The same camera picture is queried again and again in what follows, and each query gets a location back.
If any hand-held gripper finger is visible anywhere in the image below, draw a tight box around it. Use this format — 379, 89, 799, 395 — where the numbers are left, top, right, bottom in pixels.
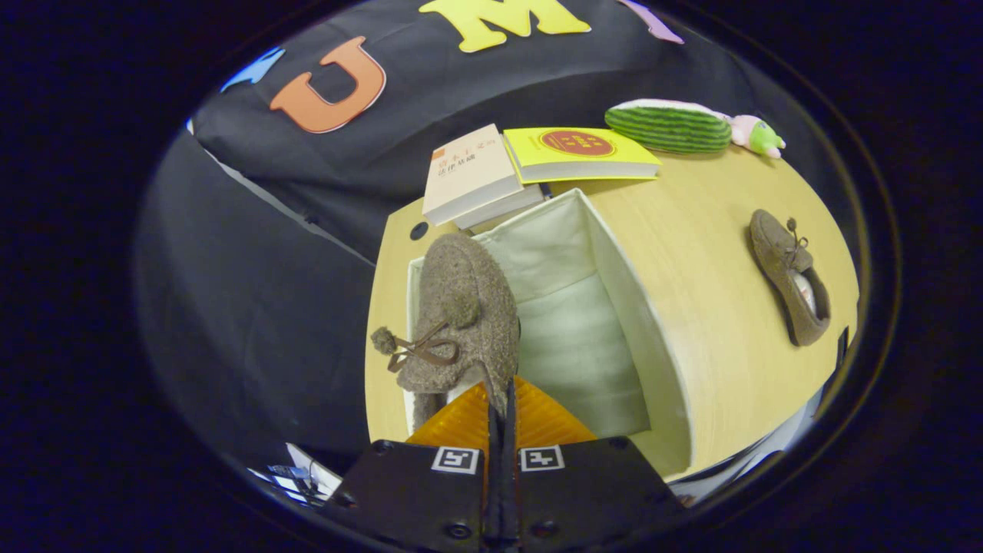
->
326, 382, 504, 551
503, 376, 687, 551

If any cream fabric storage box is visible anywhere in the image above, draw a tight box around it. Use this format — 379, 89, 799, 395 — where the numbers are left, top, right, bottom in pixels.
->
404, 188, 693, 478

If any brown fuzzy shoe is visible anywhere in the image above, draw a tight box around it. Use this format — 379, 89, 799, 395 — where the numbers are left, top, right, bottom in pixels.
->
370, 233, 522, 432
749, 209, 832, 348

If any beige book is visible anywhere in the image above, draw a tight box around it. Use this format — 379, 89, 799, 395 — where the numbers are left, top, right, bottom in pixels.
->
422, 123, 525, 227

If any yellow book with red circle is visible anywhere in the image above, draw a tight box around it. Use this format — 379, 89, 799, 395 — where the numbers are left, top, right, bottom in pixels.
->
502, 127, 663, 185

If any watermelon slice plush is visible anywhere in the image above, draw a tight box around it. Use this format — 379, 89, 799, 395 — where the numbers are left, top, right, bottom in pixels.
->
604, 98, 733, 155

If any pink and green plush toy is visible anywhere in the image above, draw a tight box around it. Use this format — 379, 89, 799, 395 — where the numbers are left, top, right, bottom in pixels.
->
726, 114, 787, 160

